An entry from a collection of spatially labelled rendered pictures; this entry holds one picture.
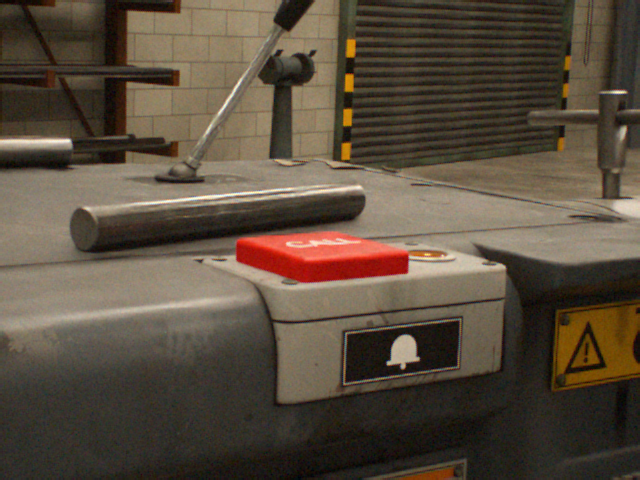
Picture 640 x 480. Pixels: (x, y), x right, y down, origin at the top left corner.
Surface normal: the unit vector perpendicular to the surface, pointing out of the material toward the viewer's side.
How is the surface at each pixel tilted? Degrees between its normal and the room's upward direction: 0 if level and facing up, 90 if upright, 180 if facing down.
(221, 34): 90
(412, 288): 90
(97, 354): 71
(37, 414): 90
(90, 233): 90
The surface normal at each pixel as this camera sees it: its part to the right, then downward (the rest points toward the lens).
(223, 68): 0.80, 0.13
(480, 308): 0.58, 0.15
